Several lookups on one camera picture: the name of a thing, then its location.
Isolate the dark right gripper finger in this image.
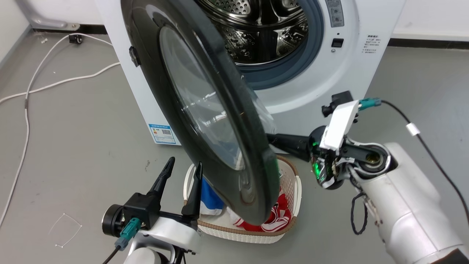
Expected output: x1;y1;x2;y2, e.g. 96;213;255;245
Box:
266;132;313;162

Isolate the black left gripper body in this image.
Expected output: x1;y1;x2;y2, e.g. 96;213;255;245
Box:
101;192;184;238

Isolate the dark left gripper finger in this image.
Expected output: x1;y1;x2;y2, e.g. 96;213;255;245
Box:
181;161;203;217
147;157;176;198

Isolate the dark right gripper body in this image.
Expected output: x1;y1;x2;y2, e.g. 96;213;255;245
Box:
307;125;354;190

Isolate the dark round washing machine door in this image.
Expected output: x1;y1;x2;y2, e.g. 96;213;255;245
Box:
121;0;281;226

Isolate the white front-load washing machine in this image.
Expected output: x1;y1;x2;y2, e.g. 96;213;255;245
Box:
95;0;406;154

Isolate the grey-blue rubber door gasket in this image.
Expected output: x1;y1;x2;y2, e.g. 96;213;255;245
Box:
237;0;325;91

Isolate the black door latch hook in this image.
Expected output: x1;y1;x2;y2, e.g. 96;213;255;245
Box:
129;45;142;68

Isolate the blue and white garment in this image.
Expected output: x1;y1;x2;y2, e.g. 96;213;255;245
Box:
199;177;225;216

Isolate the white woven laundry basket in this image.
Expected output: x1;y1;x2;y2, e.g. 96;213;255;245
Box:
183;154;302;245

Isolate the blue energy label sticker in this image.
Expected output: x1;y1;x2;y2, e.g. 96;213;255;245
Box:
148;123;177;145

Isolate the red and white garment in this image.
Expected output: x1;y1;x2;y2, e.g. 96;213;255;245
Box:
228;186;292;232

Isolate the steel perforated washer drum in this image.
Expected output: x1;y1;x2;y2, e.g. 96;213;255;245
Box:
196;0;309;66

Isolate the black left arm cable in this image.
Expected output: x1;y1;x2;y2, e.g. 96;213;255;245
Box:
102;246;122;264

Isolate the short black looped cable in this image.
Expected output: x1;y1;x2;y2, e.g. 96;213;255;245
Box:
350;192;369;236

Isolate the thin bent white wire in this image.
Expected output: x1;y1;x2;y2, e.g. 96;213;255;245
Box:
48;212;82;249

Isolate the black cable with white tag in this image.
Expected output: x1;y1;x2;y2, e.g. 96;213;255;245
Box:
380;100;469;225

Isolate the thick white floor cable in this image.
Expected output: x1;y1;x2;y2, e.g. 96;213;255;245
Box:
0;62;121;105

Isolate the thin white floor cable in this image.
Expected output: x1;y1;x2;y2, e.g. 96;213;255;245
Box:
0;32;113;228

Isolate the grey curved floor rail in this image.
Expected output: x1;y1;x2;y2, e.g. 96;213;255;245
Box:
14;0;81;31

